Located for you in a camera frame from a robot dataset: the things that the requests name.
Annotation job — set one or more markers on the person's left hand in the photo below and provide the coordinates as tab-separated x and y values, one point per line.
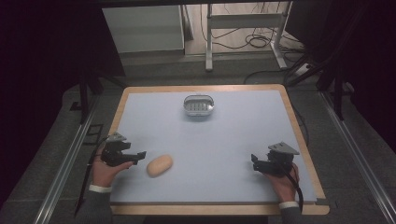
104	174

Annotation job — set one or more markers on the white plastic basket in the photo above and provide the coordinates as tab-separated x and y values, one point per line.
198	105

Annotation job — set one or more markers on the white metal stand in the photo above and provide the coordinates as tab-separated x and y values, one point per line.
246	21

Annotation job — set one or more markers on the black tripod stand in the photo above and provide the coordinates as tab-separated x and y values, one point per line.
85	90
333	81

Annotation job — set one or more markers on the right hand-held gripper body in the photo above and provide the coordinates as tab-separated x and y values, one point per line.
280	160

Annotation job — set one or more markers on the light blue table mat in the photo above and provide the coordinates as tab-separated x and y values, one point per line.
211	146

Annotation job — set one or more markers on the aluminium floor rail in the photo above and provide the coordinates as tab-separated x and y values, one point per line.
63	174
358	155

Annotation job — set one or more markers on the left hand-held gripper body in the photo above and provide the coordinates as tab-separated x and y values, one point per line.
112	152

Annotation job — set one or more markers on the person's right hand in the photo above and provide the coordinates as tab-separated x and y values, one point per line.
285	186

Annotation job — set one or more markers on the white power strip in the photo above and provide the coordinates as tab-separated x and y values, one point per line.
302	69

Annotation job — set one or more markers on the wooden table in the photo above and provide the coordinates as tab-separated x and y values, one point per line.
218	210

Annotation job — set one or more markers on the white cabinet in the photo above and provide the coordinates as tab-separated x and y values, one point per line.
143	28

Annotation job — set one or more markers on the tan bread roll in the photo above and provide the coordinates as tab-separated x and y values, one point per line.
159	165

